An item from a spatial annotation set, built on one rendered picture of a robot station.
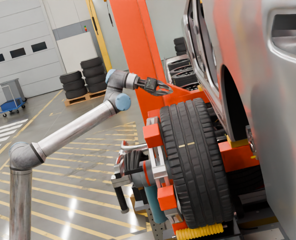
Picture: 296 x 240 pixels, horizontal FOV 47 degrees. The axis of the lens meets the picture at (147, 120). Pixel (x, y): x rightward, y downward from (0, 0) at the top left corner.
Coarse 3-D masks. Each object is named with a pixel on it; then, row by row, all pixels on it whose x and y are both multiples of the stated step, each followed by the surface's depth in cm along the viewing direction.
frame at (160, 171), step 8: (152, 120) 186; (160, 128) 194; (152, 152) 162; (160, 152) 161; (152, 160) 160; (160, 160) 159; (152, 168) 158; (160, 168) 158; (160, 176) 158; (160, 184) 159; (168, 184) 158; (176, 208) 162; (168, 216) 165; (176, 216) 169
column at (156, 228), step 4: (148, 212) 260; (148, 216) 261; (152, 216) 260; (152, 220) 261; (152, 224) 262; (156, 224) 262; (160, 224) 262; (164, 224) 267; (152, 228) 263; (156, 228) 263; (160, 228) 263; (164, 228) 263; (156, 232) 264; (160, 232) 264; (156, 236) 265; (160, 236) 265
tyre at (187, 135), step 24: (168, 120) 164; (192, 120) 160; (168, 144) 156; (192, 144) 154; (216, 144) 152; (192, 168) 152; (216, 168) 150; (192, 192) 153; (216, 192) 153; (192, 216) 159; (216, 216) 161
